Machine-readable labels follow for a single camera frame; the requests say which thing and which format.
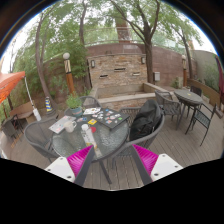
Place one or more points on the black metal chair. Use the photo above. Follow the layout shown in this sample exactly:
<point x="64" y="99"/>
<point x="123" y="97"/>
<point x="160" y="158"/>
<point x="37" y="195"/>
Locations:
<point x="196" y="90"/>
<point x="201" y="118"/>

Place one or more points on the blue yellow striped cone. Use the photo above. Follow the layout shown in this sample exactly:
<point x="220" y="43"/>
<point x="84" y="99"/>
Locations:
<point x="49" y="105"/>

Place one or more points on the orange patio umbrella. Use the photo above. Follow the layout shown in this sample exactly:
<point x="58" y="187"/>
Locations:
<point x="10" y="83"/>

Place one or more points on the closed dark red umbrella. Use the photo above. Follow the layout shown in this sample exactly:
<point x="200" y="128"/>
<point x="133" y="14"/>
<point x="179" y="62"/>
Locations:
<point x="220" y="78"/>

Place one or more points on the black wall lamp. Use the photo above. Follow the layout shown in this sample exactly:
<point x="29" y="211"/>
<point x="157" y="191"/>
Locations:
<point x="143" y="60"/>
<point x="93" y="63"/>

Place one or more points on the small colourful photo card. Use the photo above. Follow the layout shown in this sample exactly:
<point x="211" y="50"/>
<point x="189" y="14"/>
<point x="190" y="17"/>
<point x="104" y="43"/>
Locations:
<point x="82" y="119"/>

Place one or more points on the white sticker sheet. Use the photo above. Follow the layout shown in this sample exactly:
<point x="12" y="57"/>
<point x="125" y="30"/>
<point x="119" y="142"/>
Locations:
<point x="91" y="111"/>

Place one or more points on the wooden globe lamp post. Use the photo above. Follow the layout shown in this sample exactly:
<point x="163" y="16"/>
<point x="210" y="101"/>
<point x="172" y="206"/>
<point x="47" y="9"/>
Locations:
<point x="68" y="73"/>
<point x="184" y="71"/>

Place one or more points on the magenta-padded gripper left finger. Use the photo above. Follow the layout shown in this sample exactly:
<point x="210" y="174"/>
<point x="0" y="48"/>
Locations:
<point x="79" y="160"/>

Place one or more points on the black laptop with stickers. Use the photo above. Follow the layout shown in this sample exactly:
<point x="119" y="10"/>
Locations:
<point x="111" y="118"/>

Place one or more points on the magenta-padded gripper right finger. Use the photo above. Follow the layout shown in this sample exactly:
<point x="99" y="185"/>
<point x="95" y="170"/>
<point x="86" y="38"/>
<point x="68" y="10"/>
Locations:
<point x="146" y="159"/>

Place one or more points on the wooden bench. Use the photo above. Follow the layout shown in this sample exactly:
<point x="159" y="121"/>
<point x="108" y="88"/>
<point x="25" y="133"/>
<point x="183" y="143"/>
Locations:
<point x="21" y="110"/>

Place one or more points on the round grey patio table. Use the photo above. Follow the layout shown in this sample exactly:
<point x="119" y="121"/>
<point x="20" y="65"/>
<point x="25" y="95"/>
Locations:
<point x="188" y="97"/>

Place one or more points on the green plant in teal pot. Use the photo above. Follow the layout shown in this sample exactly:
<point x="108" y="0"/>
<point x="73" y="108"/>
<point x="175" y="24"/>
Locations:
<point x="74" y="103"/>

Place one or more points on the small yellow card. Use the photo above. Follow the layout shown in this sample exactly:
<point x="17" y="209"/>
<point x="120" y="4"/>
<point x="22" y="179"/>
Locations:
<point x="92" y="122"/>

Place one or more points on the flat round red coaster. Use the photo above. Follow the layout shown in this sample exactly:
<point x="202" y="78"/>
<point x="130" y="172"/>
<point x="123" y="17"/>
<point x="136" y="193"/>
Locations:
<point x="93" y="129"/>

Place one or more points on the black backpack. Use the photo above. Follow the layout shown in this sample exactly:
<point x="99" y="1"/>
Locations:
<point x="145" y="120"/>

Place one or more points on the grey wall box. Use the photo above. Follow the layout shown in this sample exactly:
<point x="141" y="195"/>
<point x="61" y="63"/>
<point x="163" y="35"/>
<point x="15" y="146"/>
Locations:
<point x="156" y="76"/>

